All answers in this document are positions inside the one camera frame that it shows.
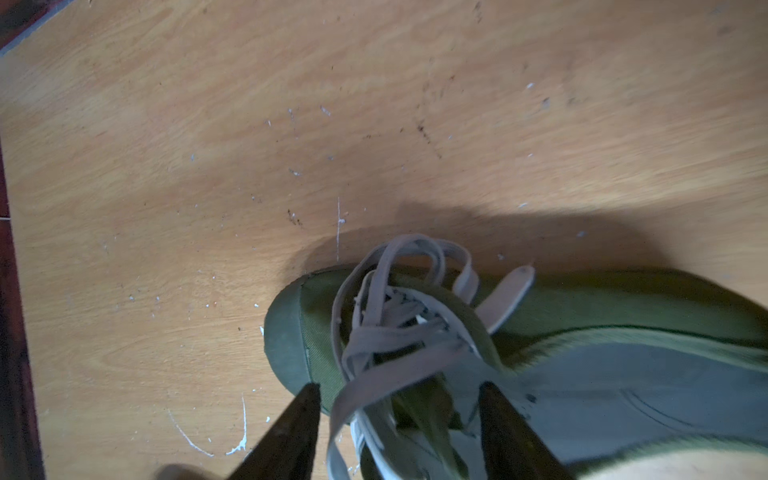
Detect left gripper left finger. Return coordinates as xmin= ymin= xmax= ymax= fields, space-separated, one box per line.
xmin=229 ymin=383 xmax=321 ymax=480

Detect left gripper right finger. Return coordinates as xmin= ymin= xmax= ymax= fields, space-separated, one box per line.
xmin=478 ymin=382 xmax=575 ymax=480

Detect green shoe white laces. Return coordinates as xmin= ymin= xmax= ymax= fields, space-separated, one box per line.
xmin=263 ymin=234 xmax=767 ymax=479

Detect black insole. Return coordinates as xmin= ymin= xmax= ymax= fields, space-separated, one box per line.
xmin=449 ymin=344 xmax=767 ymax=464

